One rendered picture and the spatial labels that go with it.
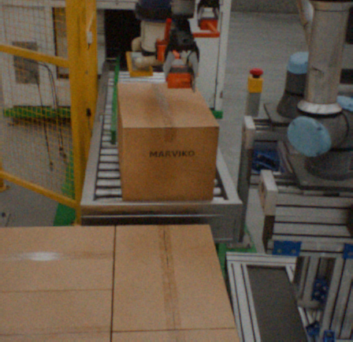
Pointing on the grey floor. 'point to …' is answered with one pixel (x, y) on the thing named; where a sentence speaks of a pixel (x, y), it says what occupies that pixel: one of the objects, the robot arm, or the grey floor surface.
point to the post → (254, 85)
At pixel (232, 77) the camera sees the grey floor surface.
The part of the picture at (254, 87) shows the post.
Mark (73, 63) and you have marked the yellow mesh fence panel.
